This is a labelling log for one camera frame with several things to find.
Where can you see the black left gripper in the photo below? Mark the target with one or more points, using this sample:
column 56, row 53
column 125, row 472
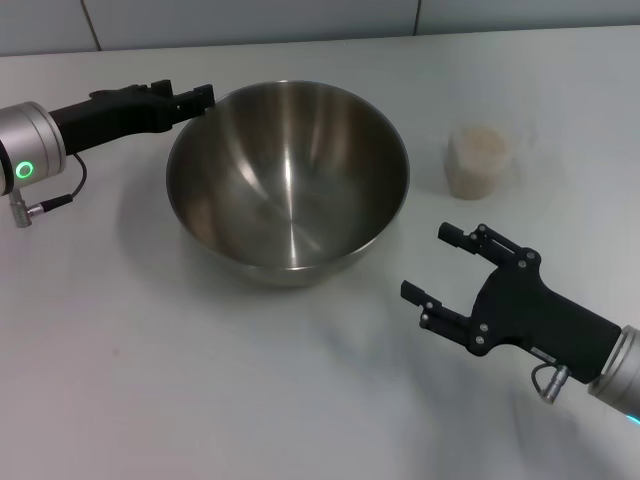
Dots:
column 115, row 115

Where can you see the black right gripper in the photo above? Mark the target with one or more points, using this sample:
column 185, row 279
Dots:
column 535, row 315

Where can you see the clear plastic measuring cup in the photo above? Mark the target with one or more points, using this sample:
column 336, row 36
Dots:
column 477, row 165

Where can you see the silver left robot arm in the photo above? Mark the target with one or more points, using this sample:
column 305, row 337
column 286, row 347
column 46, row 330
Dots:
column 30, row 145

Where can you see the stainless steel mixing bowl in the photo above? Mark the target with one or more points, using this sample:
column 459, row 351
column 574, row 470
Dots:
column 290, row 190

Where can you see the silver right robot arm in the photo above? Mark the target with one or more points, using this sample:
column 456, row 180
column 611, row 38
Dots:
column 620, row 370

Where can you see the white rice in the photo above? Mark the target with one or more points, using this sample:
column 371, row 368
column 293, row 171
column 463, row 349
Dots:
column 480, row 150

